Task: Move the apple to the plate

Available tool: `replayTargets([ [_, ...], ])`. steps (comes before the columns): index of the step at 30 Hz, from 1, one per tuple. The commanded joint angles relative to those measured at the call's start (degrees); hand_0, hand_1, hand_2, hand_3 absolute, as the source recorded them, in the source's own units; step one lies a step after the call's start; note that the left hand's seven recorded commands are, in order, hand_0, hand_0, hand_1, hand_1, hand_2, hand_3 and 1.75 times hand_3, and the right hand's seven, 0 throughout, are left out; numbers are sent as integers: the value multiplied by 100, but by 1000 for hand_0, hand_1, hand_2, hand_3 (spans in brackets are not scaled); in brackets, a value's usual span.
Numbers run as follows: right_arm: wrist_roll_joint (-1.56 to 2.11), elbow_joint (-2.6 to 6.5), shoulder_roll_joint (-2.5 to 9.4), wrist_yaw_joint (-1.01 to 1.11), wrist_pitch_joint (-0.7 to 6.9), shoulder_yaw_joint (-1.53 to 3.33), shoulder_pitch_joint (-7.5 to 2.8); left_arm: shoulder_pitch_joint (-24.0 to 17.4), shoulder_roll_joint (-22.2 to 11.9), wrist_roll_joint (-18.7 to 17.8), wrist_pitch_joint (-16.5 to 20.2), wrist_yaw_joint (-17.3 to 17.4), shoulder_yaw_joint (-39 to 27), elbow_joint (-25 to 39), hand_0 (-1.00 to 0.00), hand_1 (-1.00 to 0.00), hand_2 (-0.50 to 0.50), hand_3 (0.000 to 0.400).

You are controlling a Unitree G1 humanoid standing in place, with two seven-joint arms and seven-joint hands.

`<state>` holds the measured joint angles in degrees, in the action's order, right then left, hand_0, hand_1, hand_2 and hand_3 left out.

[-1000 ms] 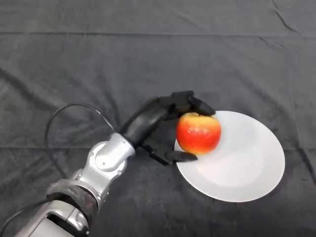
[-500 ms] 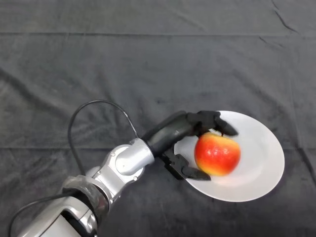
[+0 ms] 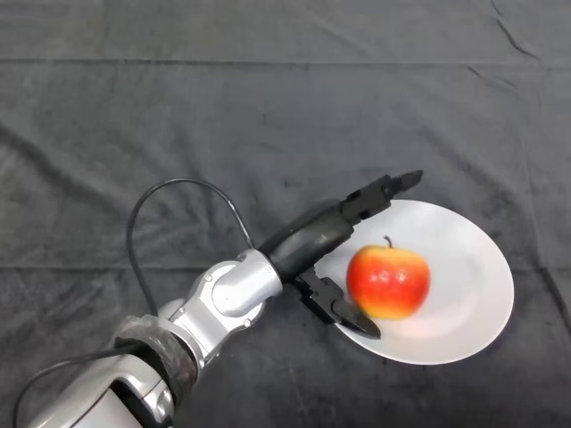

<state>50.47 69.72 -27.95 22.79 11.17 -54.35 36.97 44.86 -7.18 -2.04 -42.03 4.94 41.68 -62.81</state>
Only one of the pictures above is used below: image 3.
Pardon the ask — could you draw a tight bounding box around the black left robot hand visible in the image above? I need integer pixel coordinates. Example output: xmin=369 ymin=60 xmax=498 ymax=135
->
xmin=258 ymin=169 xmax=425 ymax=341

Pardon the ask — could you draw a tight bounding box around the black cloth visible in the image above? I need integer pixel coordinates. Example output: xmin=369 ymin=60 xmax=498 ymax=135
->
xmin=0 ymin=0 xmax=571 ymax=428

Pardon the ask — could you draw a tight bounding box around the red yellow apple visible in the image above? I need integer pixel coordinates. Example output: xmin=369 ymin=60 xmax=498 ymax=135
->
xmin=346 ymin=235 xmax=432 ymax=321

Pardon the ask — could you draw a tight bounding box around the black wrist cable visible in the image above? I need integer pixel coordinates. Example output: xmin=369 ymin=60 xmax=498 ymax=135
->
xmin=12 ymin=177 xmax=255 ymax=428

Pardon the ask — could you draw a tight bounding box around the white round plate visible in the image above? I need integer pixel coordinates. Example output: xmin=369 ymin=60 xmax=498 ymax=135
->
xmin=311 ymin=199 xmax=516 ymax=366

